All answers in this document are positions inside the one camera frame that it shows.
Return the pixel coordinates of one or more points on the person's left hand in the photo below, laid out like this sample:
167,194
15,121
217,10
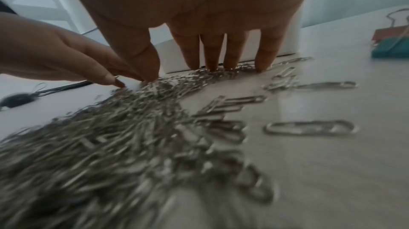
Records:
38,51

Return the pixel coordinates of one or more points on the white compartment organizer tray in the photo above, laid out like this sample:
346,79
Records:
294,33

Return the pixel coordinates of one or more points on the pile of silver paper clips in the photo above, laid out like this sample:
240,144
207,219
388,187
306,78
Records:
112,134

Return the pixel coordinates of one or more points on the group of colourful binder clips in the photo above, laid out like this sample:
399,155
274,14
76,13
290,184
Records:
389,49

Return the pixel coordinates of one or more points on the black computer mouse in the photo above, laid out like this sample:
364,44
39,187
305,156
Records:
17,99

